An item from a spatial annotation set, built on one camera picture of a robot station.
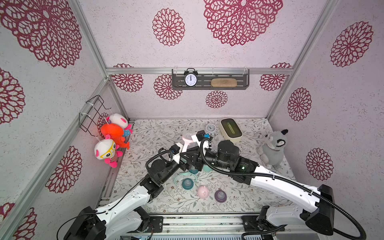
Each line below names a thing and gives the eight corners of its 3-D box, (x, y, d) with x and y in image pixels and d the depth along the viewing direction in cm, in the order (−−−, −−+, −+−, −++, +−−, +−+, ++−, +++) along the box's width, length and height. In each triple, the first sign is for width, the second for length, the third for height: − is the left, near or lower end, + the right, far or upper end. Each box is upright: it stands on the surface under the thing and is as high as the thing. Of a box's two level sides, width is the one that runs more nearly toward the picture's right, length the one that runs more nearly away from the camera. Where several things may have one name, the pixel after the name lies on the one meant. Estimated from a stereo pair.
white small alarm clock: (206, 135, 113) (206, 131, 109) (205, 127, 118) (205, 123, 114) (215, 135, 113) (216, 131, 109) (214, 127, 118) (215, 123, 114)
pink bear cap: (197, 198, 84) (197, 196, 80) (197, 188, 87) (197, 185, 84) (208, 198, 84) (209, 196, 80) (208, 188, 87) (208, 185, 84)
